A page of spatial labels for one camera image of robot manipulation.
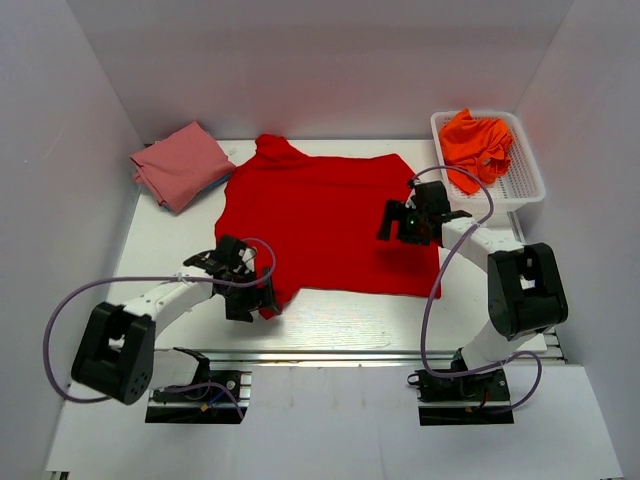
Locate red t shirt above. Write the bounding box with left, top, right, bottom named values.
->
left=215, top=134, right=440, bottom=305

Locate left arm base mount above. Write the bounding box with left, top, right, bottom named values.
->
left=145, top=348, right=251, bottom=425

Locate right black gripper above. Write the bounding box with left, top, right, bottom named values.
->
left=377, top=199, right=432, bottom=246

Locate white plastic basket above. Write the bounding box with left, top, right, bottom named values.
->
left=441, top=110, right=546, bottom=215

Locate folded pink t shirt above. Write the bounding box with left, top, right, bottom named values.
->
left=130, top=121, right=236, bottom=184

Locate aluminium table rail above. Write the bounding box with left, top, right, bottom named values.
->
left=87, top=339, right=566, bottom=365

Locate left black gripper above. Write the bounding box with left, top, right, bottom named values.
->
left=220, top=266, right=281, bottom=322

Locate folded blue t shirt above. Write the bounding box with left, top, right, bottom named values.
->
left=133, top=171, right=232, bottom=214

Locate orange t shirt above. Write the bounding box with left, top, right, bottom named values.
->
left=439, top=108, right=514, bottom=186

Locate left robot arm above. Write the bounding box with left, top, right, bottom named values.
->
left=71, top=235, right=282, bottom=405

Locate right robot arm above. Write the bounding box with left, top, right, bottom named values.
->
left=377, top=181, right=568, bottom=399

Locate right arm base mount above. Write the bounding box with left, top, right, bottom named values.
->
left=407, top=369, right=514, bottom=427

